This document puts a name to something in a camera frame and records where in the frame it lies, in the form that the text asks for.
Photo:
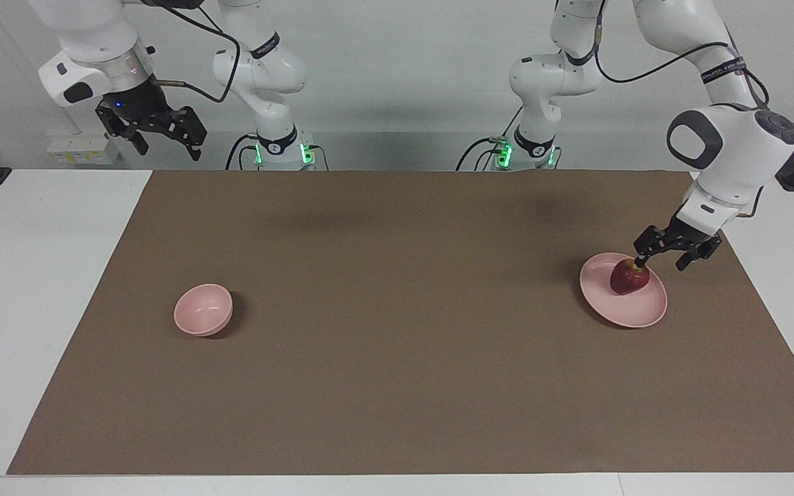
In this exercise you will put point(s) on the red apple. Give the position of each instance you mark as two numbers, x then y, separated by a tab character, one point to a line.
628	281

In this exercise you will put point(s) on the brown table mat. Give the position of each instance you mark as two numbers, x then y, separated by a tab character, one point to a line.
397	379

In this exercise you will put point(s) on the pink plate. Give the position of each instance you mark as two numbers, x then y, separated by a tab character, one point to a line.
628	308

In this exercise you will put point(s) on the white wall outlet box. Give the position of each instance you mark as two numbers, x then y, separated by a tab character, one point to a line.
83	150

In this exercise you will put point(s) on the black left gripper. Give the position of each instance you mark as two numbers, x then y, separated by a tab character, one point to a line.
690	234

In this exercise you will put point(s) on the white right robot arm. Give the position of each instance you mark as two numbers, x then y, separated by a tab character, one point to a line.
262	69

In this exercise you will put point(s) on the pink bowl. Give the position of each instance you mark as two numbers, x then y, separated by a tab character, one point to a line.
202	310

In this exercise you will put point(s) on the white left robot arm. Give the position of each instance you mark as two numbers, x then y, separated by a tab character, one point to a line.
735	151

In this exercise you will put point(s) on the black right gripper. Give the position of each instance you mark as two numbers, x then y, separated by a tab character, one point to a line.
138	110

